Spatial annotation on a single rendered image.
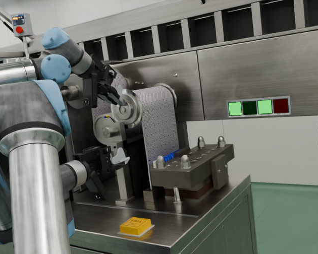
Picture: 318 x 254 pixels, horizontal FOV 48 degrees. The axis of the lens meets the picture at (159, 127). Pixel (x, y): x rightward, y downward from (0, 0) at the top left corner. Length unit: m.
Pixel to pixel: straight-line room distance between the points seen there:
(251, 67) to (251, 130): 2.57
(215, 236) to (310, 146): 2.70
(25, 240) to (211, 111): 1.07
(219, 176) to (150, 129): 0.32
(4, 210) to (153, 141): 0.64
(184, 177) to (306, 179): 2.84
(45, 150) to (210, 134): 3.59
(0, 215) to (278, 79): 1.03
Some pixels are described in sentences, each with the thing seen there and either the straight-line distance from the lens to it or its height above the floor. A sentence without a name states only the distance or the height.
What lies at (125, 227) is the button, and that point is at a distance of 1.11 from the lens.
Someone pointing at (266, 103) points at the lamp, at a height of 1.20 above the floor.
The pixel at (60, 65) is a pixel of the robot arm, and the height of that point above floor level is 1.41.
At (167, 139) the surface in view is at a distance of 1.44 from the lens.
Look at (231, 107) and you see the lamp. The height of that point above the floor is 1.19.
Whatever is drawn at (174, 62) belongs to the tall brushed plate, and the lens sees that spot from 1.57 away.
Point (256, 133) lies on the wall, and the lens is 3.96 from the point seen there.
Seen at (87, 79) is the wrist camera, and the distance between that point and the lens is 1.19.
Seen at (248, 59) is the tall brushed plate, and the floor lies 1.37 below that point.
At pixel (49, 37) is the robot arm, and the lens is 1.10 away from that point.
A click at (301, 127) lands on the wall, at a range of 3.83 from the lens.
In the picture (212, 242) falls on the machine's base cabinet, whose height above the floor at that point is 0.79.
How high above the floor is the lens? 1.36
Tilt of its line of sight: 8 degrees down
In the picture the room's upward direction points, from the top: 8 degrees counter-clockwise
